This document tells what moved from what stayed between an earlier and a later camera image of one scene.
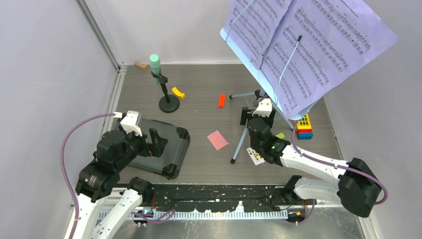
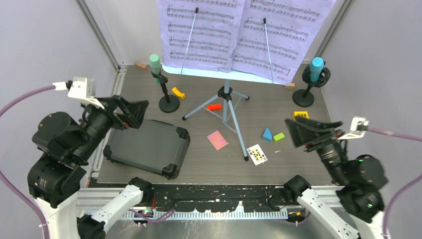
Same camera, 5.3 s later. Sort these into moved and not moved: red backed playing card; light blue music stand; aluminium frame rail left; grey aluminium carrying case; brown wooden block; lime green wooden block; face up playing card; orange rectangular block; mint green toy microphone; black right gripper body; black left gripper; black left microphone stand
Moved: black right gripper body; orange rectangular block; light blue music stand; black left gripper
Not moved: face up playing card; red backed playing card; lime green wooden block; aluminium frame rail left; mint green toy microphone; black left microphone stand; grey aluminium carrying case; brown wooden block
